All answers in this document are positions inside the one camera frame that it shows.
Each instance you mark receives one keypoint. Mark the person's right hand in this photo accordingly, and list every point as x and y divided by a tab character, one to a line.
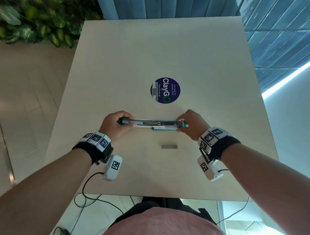
196	126

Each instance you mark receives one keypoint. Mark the person's left hand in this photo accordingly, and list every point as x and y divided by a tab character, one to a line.
110	126

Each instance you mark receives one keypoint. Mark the person's left thumb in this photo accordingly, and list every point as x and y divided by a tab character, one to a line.
129	126

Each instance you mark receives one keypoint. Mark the person's right thumb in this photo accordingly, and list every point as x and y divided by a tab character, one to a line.
185	130

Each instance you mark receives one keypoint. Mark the teal stapler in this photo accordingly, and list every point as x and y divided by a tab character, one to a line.
155	124

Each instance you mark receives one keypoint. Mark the person's right forearm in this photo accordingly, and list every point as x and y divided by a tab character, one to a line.
264	184

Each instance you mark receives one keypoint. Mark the person's left forearm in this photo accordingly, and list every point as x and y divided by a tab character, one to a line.
46	193

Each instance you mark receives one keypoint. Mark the grey staple strip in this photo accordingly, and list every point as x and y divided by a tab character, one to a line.
169	146

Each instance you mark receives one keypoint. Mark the black right wristband with markers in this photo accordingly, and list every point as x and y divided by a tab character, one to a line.
218	142

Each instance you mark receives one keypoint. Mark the black wristband with markers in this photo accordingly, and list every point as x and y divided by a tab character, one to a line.
218	142
96	145

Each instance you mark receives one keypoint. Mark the black left wristband with markers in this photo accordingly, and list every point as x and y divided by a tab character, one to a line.
96	145

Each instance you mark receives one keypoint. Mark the round dark blue sticker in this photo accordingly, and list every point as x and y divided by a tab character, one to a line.
167	90

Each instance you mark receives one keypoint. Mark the black trousers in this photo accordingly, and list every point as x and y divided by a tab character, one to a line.
155	203

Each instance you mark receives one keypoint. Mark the pink shirt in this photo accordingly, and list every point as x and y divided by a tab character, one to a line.
164	222

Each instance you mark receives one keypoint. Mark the white light strip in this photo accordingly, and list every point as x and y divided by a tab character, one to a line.
285	78

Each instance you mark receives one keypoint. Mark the small black device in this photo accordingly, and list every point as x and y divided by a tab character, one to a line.
62	231

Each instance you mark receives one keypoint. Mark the blue upholstered bench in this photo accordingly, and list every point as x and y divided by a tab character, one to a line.
169	7

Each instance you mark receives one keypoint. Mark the green leafy plants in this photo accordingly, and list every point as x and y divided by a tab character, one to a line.
41	21

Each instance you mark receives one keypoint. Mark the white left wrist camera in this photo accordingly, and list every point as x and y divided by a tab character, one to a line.
113	168

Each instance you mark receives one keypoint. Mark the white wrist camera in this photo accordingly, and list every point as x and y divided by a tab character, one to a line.
209	169
113	168

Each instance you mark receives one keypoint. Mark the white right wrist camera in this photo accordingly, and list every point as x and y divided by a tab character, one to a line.
209	169

